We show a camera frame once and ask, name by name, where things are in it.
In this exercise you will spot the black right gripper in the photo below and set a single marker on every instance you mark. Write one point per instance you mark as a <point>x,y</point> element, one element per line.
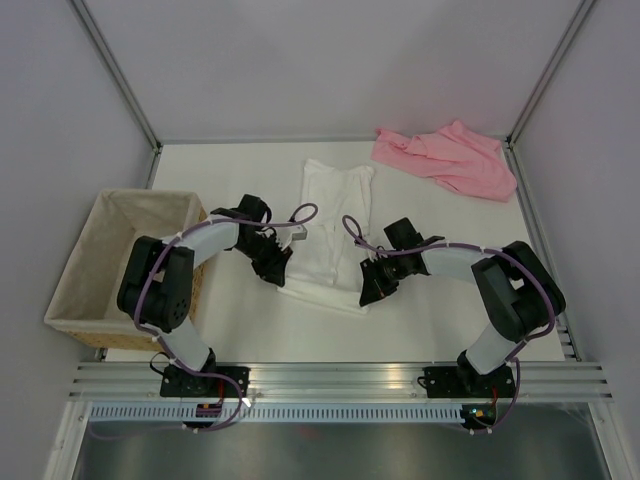
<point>374,286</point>

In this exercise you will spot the right aluminium frame post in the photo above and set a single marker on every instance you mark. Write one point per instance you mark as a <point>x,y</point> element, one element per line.
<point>575,25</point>

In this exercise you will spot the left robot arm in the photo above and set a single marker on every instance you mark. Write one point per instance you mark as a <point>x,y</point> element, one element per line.
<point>156,289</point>

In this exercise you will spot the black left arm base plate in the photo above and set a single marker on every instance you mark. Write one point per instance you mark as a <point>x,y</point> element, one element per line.
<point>177,383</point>

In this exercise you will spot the pink t shirt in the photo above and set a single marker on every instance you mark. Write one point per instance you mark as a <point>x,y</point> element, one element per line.
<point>455,157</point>

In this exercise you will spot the aluminium mounting rail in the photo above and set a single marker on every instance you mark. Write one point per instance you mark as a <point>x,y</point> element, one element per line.
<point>540,382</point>

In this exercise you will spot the slotted grey cable duct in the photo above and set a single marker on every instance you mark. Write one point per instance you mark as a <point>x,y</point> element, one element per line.
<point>279,413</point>

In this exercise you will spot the white t shirt robot print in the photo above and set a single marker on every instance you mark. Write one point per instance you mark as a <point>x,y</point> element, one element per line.
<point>325,267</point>

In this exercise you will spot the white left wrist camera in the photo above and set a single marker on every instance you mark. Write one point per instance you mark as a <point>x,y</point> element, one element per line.
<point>286,234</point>

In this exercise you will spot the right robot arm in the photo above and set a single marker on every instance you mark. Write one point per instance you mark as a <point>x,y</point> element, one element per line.
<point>521,299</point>

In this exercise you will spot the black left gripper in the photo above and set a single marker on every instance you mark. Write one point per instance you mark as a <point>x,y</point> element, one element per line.
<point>273,270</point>

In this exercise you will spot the wicker basket cloth lining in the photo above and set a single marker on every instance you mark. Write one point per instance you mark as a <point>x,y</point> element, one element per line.
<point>83,305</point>

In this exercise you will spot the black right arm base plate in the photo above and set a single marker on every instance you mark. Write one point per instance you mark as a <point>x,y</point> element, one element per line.
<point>455,382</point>

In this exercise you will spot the aluminium frame post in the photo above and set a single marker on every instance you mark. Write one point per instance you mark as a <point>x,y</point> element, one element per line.
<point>106,55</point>
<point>575,25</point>

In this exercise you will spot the left aluminium frame post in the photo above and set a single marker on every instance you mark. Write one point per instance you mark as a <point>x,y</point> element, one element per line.
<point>106,55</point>

